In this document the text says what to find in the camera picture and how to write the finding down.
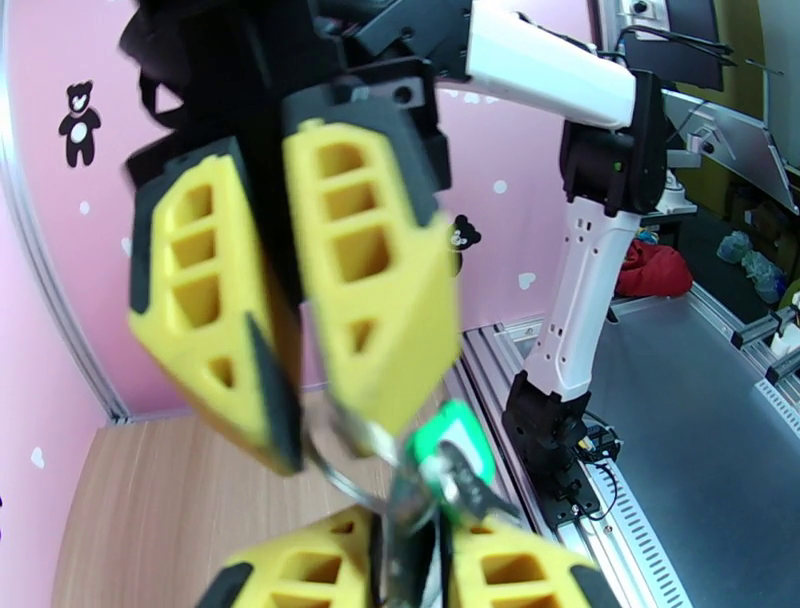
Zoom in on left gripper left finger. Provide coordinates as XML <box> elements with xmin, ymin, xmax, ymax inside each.
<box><xmin>196</xmin><ymin>506</ymin><xmax>384</xmax><ymax>608</ymax></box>

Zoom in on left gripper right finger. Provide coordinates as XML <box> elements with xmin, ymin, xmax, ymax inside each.
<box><xmin>437</xmin><ymin>523</ymin><xmax>621</xmax><ymax>608</ymax></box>

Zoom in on green tagged key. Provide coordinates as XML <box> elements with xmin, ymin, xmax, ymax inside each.
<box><xmin>327</xmin><ymin>399</ymin><xmax>499</xmax><ymax>501</ymax></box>

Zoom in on grey steel platform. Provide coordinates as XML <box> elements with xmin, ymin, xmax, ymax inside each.
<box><xmin>587</xmin><ymin>290</ymin><xmax>800</xmax><ymax>608</ymax></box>

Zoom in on red bag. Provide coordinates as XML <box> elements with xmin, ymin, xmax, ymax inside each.
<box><xmin>615</xmin><ymin>239</ymin><xmax>695</xmax><ymax>299</ymax></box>

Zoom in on aluminium profile bars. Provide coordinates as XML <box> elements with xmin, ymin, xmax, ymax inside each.
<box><xmin>729</xmin><ymin>304</ymin><xmax>800</xmax><ymax>386</ymax></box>

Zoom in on crumpled teal plastic bag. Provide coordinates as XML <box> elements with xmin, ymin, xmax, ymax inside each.
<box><xmin>743</xmin><ymin>249</ymin><xmax>788</xmax><ymax>304</ymax></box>
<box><xmin>715</xmin><ymin>229</ymin><xmax>751</xmax><ymax>264</ymax></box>

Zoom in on black monitor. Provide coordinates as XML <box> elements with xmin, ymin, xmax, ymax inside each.
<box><xmin>623</xmin><ymin>0</ymin><xmax>729</xmax><ymax>94</ymax></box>

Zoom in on aluminium corner post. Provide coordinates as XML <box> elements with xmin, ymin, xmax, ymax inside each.
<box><xmin>0</xmin><ymin>118</ymin><xmax>129</xmax><ymax>426</ymax></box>

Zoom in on aluminium mounting rail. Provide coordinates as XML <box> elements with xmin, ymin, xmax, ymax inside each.
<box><xmin>459</xmin><ymin>315</ymin><xmax>567</xmax><ymax>545</ymax></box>

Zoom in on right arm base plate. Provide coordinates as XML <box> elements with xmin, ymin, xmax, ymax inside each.
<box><xmin>524</xmin><ymin>431</ymin><xmax>604</xmax><ymax>533</ymax></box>

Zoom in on perforated cable duct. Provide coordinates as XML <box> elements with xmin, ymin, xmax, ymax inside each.
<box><xmin>552</xmin><ymin>462</ymin><xmax>686</xmax><ymax>608</ymax></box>

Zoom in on right power connector with wires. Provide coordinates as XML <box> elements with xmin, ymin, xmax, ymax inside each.
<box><xmin>571</xmin><ymin>421</ymin><xmax>626</xmax><ymax>467</ymax></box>

